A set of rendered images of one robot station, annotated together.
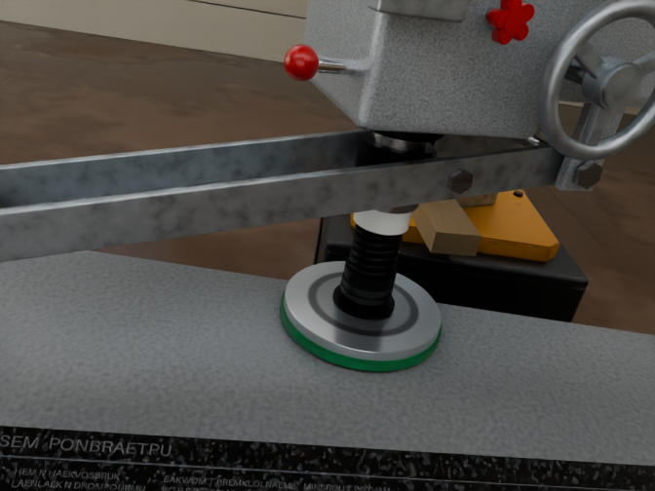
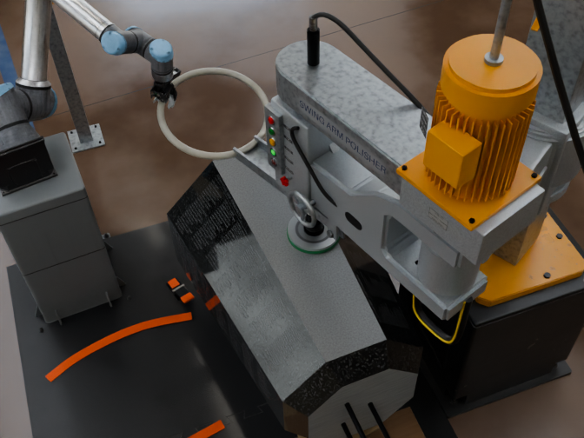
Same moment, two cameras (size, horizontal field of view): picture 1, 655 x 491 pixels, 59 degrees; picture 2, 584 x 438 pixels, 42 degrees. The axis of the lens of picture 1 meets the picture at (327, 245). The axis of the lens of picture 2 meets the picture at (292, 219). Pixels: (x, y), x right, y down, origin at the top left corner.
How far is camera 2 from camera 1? 277 cm
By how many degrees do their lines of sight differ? 59
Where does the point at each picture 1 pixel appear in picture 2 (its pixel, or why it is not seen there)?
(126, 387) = (251, 201)
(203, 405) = (255, 216)
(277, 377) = (274, 225)
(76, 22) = not seen: outside the picture
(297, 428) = (259, 235)
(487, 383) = (305, 269)
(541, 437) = (289, 284)
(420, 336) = (306, 245)
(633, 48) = (326, 207)
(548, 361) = (329, 284)
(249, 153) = not seen: hidden behind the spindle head
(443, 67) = not seen: hidden behind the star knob
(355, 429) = (266, 245)
